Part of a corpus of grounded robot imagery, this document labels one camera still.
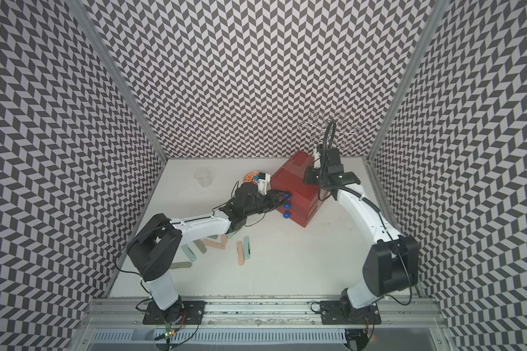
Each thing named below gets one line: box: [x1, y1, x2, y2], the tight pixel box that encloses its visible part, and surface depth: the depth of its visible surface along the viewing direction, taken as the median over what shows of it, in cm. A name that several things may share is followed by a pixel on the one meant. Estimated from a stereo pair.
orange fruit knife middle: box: [202, 239, 226, 251], surface depth 91 cm
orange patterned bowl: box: [243, 171, 260, 184], surface depth 107 cm
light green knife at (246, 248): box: [243, 235, 251, 261], surface depth 89 cm
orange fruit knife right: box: [236, 240, 246, 267], surface depth 88 cm
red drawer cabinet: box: [270, 150, 325, 228], surface depth 88 cm
